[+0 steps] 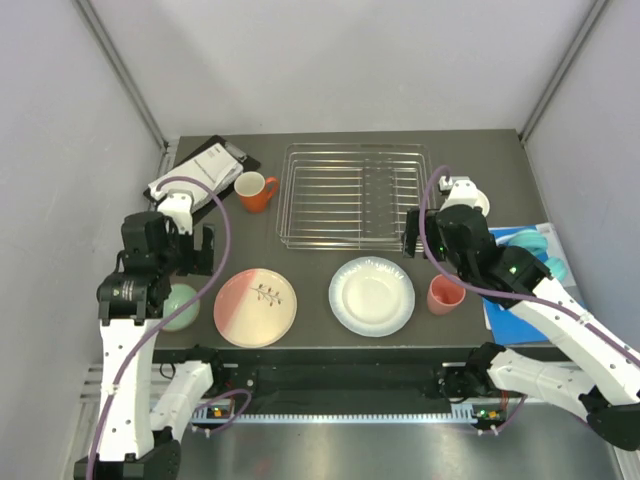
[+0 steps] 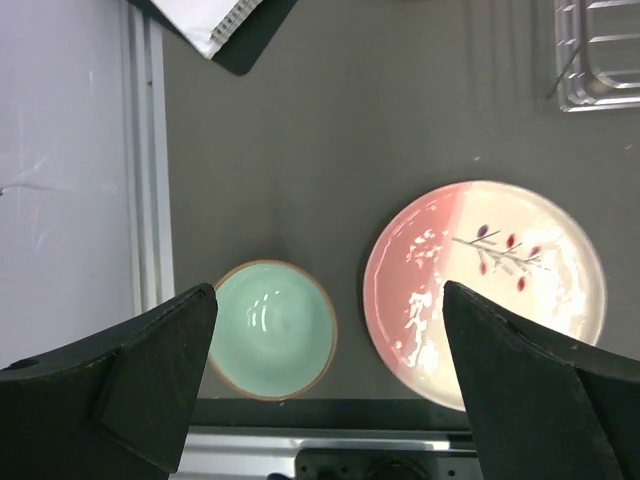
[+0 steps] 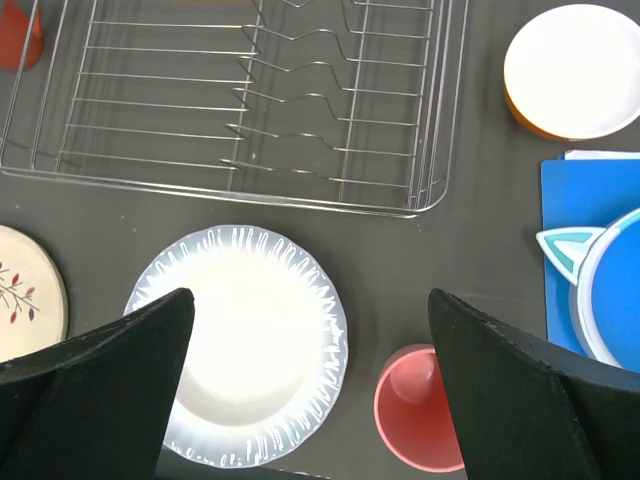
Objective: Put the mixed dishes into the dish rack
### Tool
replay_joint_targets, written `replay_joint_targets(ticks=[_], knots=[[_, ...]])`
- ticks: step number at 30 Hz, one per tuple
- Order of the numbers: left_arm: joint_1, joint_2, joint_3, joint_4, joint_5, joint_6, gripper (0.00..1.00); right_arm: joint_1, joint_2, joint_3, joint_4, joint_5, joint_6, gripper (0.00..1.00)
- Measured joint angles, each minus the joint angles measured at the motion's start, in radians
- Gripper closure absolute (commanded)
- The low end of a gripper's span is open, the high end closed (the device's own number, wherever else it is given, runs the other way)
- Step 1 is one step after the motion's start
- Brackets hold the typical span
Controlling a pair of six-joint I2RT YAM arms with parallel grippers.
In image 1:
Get mint green bowl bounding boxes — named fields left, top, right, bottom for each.
left=160, top=283, right=202, bottom=333

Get orange white bowl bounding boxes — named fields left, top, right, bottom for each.
left=473, top=190, right=491, bottom=217

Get white blue-rimmed plate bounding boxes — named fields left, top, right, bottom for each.
left=328, top=256, right=415, bottom=338

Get orange mug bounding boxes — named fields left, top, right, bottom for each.
left=234, top=171, right=279, bottom=214

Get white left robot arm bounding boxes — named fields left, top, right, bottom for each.
left=73, top=212, right=227, bottom=479

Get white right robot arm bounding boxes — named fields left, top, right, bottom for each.
left=401, top=205, right=639, bottom=451

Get pink cup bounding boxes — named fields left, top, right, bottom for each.
left=427, top=274, right=466, bottom=316

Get pink cream plate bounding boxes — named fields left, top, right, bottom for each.
left=213, top=268, right=298, bottom=349

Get white paper booklet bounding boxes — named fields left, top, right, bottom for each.
left=148, top=143, right=243, bottom=213

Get teal cat-ear headphones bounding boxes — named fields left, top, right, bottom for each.
left=498, top=229, right=569, bottom=282

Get blue folder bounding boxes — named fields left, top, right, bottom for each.
left=483, top=223, right=585, bottom=346

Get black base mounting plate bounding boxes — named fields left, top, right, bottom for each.
left=152, top=344, right=526, bottom=406

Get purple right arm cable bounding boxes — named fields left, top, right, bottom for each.
left=418, top=165, right=640, bottom=436

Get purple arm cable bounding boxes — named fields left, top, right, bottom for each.
left=84, top=174, right=254, bottom=480
left=418, top=165, right=640, bottom=436

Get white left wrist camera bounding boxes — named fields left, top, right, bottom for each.
left=156, top=190, right=194, bottom=235

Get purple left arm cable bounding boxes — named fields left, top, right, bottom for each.
left=84, top=174, right=254, bottom=480

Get metal wire dish rack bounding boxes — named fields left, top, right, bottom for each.
left=277, top=143, right=432, bottom=252

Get aluminium frame rail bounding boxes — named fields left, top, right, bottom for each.
left=71, top=0, right=168, bottom=151

